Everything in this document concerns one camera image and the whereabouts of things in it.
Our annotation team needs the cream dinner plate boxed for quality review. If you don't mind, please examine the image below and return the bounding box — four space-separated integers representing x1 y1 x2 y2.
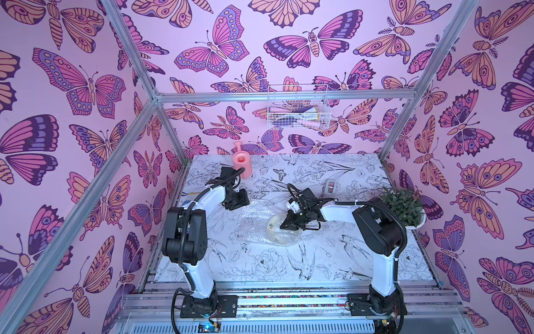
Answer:
265 214 301 246

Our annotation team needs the clear bubble wrap sheet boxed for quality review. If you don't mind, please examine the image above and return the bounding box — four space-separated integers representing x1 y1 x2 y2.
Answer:
235 200 302 246

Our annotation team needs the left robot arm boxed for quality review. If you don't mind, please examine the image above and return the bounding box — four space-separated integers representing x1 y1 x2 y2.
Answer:
161 186 250 299

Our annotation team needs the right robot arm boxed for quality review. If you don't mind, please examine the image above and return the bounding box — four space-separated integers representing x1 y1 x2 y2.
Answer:
280 195 407 317

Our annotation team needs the pink watering can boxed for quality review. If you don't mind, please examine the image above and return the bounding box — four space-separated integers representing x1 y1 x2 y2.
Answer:
232 141 253 179

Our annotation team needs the potted green plant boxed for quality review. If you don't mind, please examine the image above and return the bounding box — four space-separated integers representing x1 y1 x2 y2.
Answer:
380 187 426 230

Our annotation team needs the green circuit board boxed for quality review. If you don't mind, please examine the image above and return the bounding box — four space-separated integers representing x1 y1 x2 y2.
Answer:
197 321 221 333

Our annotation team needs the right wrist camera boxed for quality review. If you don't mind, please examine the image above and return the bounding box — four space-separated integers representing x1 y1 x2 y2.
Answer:
286 185 320 213

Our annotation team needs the white wire basket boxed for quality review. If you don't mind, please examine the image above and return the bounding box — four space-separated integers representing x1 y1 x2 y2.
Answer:
265 83 332 131

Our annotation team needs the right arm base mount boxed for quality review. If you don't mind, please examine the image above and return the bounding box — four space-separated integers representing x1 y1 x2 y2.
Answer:
345 291 407 318

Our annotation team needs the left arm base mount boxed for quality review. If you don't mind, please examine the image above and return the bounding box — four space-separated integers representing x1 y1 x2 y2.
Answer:
179 295 238 319

